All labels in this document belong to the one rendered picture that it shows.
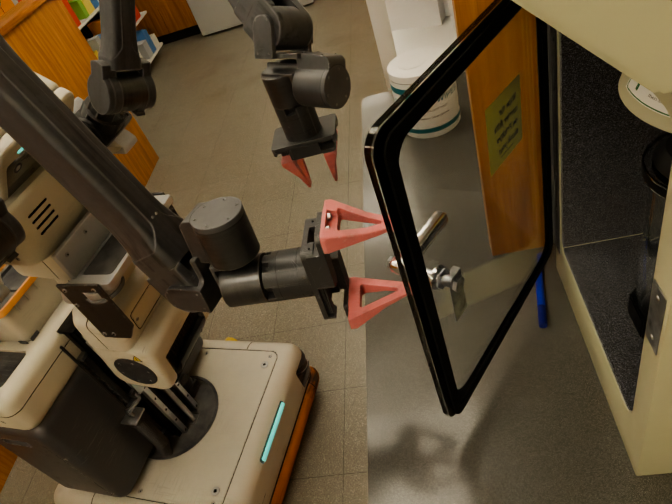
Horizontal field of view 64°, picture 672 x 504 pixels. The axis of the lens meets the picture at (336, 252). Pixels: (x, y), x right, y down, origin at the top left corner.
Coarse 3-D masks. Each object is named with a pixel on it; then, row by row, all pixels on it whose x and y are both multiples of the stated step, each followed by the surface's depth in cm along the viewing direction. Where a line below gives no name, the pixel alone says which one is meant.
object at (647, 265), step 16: (656, 144) 50; (656, 176) 47; (656, 192) 47; (656, 208) 49; (656, 224) 50; (656, 240) 51; (640, 256) 56; (656, 256) 52; (640, 272) 57; (640, 288) 58; (640, 304) 59
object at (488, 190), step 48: (528, 48) 53; (480, 96) 48; (528, 96) 56; (432, 144) 44; (480, 144) 50; (528, 144) 60; (432, 192) 46; (480, 192) 53; (528, 192) 63; (432, 240) 48; (480, 240) 56; (528, 240) 68; (432, 288) 50; (480, 288) 59; (480, 336) 63
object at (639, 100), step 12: (624, 84) 43; (636, 84) 42; (624, 96) 43; (636, 96) 41; (648, 96) 40; (636, 108) 41; (648, 108) 40; (660, 108) 39; (648, 120) 40; (660, 120) 40
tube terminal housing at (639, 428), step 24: (576, 288) 69; (576, 312) 72; (600, 360) 64; (648, 360) 46; (648, 384) 47; (624, 408) 57; (648, 408) 48; (624, 432) 59; (648, 432) 51; (648, 456) 55
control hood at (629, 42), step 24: (528, 0) 24; (552, 0) 24; (576, 0) 24; (600, 0) 24; (624, 0) 24; (648, 0) 24; (552, 24) 25; (576, 24) 25; (600, 24) 25; (624, 24) 25; (648, 24) 25; (600, 48) 26; (624, 48) 26; (648, 48) 26; (624, 72) 27; (648, 72) 27
